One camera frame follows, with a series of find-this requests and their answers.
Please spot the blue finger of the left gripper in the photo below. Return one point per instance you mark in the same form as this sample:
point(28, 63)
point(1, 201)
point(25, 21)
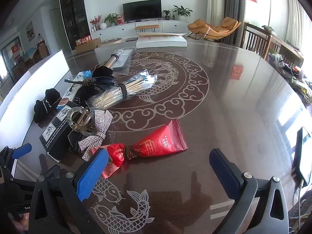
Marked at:
point(21, 151)

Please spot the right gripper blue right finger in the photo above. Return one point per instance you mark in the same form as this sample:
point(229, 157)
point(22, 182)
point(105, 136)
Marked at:
point(228, 174)

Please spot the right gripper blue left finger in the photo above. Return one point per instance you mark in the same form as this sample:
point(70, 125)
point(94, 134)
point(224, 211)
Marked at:
point(89, 172)

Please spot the red snack packet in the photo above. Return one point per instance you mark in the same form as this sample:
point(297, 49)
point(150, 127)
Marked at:
point(167, 139)

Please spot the bundle of chopsticks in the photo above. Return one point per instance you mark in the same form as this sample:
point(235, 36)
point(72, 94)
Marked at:
point(124, 90)

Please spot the black cardboard box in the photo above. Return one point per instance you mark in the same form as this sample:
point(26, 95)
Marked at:
point(55, 138)

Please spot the white storage box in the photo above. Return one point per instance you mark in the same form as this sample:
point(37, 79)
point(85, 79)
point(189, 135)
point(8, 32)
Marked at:
point(17, 109)

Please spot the rhinestone bow hair clip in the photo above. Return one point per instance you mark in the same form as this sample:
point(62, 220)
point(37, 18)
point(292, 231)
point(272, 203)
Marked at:
point(88, 129)

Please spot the blue white small box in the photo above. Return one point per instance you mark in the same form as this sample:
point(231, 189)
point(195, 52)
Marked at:
point(71, 92)

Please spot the gold tube in plastic bag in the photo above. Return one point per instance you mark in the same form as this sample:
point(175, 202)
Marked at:
point(119, 62)

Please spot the cardboard box on floor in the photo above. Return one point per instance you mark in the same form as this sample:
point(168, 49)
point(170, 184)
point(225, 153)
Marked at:
point(88, 45)

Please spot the wooden dining chair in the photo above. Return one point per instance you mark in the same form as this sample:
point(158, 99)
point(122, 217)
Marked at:
point(256, 40)

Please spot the orange rocking chair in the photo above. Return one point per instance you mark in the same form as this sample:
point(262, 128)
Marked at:
point(199, 29)

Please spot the red flowers in vase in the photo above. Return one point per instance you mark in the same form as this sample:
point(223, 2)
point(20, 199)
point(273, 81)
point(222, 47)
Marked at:
point(95, 22)

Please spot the white tv cabinet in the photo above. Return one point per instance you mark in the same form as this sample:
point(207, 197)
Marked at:
point(131, 30)

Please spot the white flat box with orange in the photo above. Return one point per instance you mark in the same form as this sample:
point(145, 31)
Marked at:
point(159, 40)

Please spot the green potted plant left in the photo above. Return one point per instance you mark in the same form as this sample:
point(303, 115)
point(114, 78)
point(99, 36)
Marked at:
point(111, 19)

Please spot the green potted plant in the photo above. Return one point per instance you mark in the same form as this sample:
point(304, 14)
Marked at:
point(182, 12)
point(111, 19)

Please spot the wooden bench stool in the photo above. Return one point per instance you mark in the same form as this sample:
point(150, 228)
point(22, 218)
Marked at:
point(143, 28)

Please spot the dark glass display cabinet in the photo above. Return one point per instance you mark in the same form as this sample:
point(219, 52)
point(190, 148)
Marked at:
point(74, 20)

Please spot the green potted plant right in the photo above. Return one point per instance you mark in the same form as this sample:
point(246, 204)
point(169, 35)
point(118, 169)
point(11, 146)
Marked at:
point(182, 12)

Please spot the black television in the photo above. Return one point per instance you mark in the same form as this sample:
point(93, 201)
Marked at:
point(148, 9)

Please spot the grey curtain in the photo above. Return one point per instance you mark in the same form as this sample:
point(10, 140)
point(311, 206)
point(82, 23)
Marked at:
point(231, 0)

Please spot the tablet with white cable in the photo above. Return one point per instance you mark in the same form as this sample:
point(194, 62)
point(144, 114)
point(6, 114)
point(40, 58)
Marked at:
point(302, 157)

